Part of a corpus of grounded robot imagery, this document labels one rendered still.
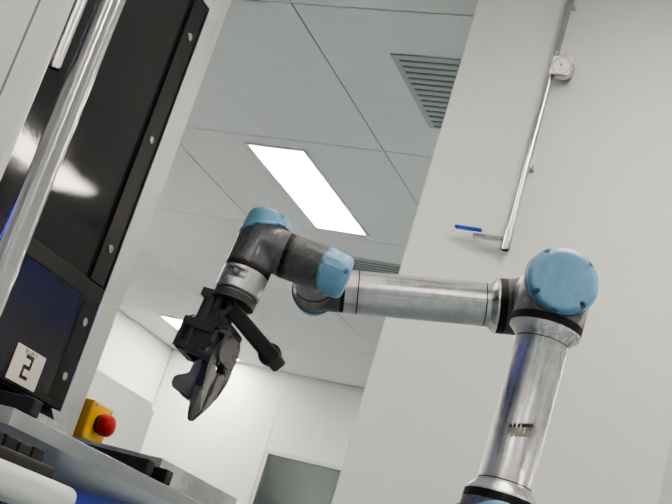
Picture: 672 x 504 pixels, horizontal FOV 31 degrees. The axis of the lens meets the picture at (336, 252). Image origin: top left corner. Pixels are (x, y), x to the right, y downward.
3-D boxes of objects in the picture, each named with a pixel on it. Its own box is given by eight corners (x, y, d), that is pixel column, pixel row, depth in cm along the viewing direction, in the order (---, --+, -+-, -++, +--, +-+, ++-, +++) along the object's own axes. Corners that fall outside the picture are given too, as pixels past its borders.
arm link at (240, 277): (273, 289, 199) (258, 266, 192) (262, 313, 197) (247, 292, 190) (232, 278, 202) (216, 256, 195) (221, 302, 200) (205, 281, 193)
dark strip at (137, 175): (44, 393, 207) (194, -4, 231) (58, 401, 211) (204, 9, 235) (49, 394, 207) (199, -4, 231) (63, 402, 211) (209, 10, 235)
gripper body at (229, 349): (186, 365, 196) (215, 299, 201) (233, 379, 193) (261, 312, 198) (169, 346, 190) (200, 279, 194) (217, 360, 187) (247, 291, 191)
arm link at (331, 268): (354, 270, 206) (293, 247, 207) (357, 249, 195) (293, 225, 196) (337, 312, 204) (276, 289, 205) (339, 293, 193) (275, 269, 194)
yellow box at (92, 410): (48, 429, 219) (63, 391, 221) (69, 439, 225) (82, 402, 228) (83, 438, 216) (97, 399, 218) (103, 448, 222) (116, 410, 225)
